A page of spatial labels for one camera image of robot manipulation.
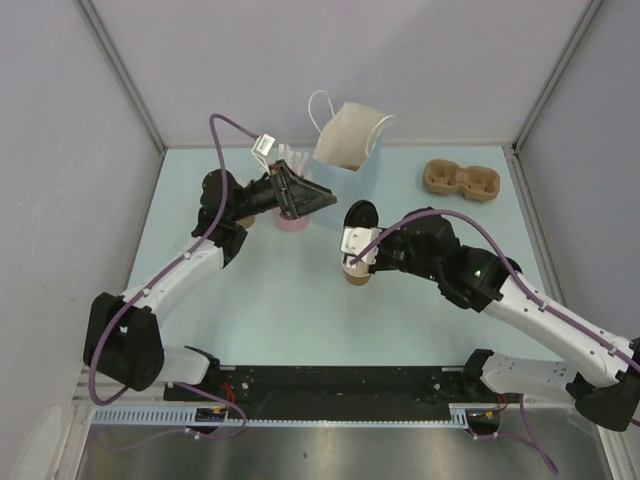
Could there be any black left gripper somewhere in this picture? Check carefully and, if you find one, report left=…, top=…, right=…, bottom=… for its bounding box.
left=229, top=160, right=335, bottom=222

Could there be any white and blue paper bag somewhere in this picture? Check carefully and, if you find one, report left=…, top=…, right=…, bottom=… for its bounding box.
left=307, top=90, right=397, bottom=231

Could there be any single brown paper cup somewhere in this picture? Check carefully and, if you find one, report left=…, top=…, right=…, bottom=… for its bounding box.
left=341, top=255, right=372, bottom=286

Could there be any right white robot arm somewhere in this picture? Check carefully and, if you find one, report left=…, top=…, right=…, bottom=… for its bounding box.
left=355, top=208, right=639, bottom=431

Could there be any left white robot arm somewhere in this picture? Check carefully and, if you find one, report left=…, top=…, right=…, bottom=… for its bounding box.
left=83, top=160, right=337, bottom=406

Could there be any pink straw holder cup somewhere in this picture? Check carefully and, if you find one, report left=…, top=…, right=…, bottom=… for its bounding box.
left=272, top=209, right=311, bottom=233

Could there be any bundle of wrapped white straws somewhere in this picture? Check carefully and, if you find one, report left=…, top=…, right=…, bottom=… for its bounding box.
left=278, top=143, right=311, bottom=178

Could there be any stack of brown paper cups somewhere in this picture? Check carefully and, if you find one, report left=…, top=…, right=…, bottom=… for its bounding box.
left=237, top=216, right=256, bottom=230

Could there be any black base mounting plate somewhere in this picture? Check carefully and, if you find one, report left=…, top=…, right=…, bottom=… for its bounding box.
left=197, top=366, right=518, bottom=422

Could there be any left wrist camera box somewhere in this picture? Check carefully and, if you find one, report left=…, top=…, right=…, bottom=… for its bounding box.
left=251, top=133, right=276, bottom=171

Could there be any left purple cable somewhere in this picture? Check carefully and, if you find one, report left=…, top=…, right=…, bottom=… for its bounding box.
left=87, top=114, right=266, bottom=451

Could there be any aluminium frame rail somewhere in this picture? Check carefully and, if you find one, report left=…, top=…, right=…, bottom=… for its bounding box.
left=72, top=364, right=616, bottom=429

